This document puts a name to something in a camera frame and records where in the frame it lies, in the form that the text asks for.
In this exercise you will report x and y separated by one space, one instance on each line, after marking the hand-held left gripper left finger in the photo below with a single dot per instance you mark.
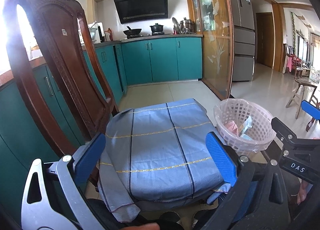
90 156

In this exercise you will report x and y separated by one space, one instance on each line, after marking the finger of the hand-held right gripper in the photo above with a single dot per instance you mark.
311 110
280 127

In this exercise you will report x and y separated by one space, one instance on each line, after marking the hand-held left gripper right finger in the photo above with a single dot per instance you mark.
222 158

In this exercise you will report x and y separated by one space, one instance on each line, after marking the pink lattice wastebasket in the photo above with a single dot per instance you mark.
250 142

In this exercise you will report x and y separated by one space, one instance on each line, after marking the teal face mask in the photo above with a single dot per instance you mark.
246 137

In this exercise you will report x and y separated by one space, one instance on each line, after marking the pink plastic bag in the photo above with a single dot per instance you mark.
231 127

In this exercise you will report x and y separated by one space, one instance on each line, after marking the clear plastic bag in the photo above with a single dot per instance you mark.
246 125

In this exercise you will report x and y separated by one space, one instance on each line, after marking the person's right hand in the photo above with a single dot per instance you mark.
303 192

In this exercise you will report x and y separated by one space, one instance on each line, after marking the dark wooden chair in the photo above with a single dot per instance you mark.
311 123

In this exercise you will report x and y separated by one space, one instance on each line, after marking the wooden side table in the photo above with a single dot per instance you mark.
302 90

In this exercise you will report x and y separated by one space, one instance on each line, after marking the pink cloth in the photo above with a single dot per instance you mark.
289 63

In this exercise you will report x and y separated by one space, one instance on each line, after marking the blue checked cloth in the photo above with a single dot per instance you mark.
155 145

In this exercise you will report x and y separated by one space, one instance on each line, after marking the brown wooden door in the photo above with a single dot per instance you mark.
265 40

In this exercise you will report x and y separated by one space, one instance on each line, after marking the silver refrigerator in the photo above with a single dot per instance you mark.
241 32

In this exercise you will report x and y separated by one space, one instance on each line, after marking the carved wooden chair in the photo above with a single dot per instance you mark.
57 52

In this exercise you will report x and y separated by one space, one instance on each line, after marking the etched glass sliding door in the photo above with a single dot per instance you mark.
212 32

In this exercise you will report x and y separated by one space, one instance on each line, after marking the brown bottle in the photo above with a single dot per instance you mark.
110 33

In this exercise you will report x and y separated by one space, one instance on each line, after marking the white kitchen appliance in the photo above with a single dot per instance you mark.
98 31

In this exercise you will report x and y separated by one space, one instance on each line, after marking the black wok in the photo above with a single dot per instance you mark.
132 31

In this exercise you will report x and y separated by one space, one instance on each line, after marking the grey kitchen countertop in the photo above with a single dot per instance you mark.
162 35

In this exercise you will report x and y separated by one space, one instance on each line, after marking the steel stock pot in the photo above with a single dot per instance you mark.
187 25

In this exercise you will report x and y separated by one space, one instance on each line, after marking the steel pot lid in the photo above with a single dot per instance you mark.
175 25

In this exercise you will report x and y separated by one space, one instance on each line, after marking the black cooking pot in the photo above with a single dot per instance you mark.
156 28

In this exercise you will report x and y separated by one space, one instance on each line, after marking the black range hood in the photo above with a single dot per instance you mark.
141 5

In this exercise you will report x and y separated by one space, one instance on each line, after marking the green wall garland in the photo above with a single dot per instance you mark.
293 32

